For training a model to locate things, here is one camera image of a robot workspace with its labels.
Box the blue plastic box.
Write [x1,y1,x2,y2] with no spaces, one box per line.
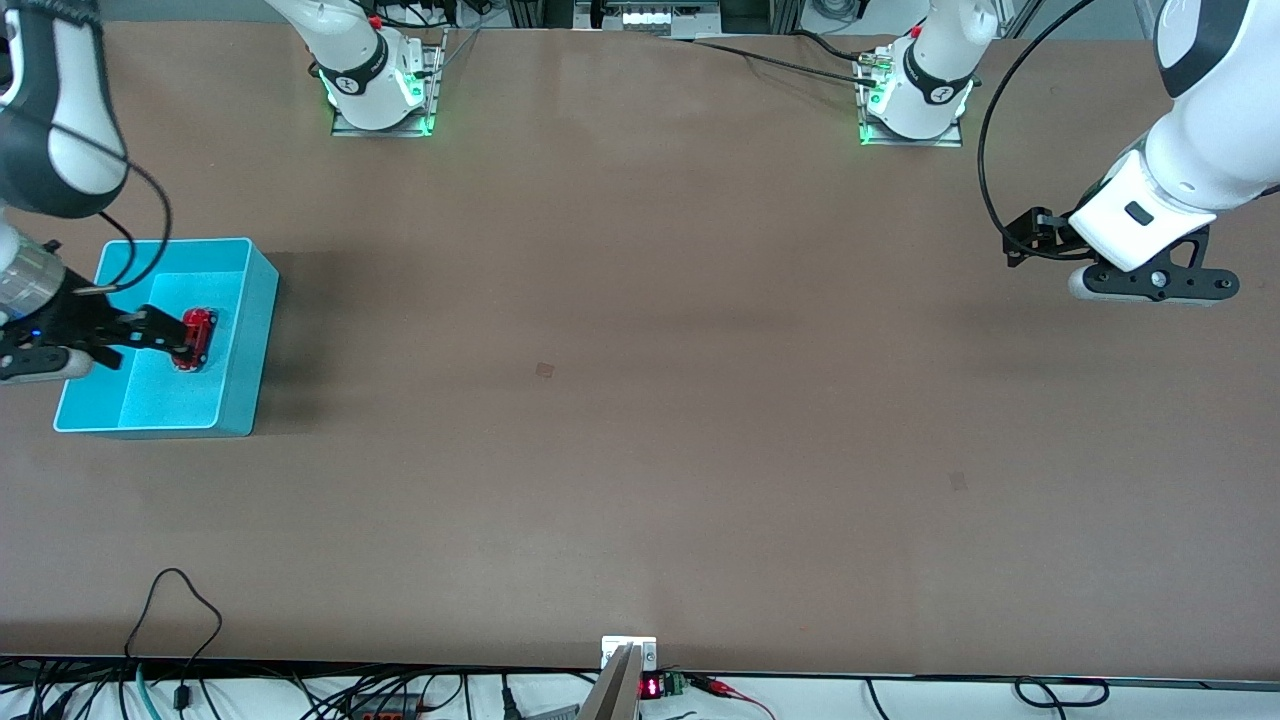
[53,237,282,439]

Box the grey aluminium bar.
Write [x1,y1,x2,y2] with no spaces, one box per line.
[577,645,641,720]

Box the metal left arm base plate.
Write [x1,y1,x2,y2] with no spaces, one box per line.
[855,45,964,149]

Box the black cable to arm base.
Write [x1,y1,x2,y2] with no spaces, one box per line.
[660,30,881,86]

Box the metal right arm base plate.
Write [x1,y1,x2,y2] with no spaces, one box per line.
[330,28,448,138]

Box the black coiled cable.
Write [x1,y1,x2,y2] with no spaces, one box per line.
[1013,677,1111,709]

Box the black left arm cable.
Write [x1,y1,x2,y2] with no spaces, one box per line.
[978,0,1101,263]

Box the white mounting plate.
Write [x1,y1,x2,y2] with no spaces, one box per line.
[601,636,658,671]

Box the red beetle toy car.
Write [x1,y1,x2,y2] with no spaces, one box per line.
[172,308,219,373]

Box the red clip lead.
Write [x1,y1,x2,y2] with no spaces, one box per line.
[690,676,776,719]

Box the thin black looped cable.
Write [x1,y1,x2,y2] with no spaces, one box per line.
[123,568,223,711]

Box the lit metal rack device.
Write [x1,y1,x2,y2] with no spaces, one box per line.
[575,0,721,33]

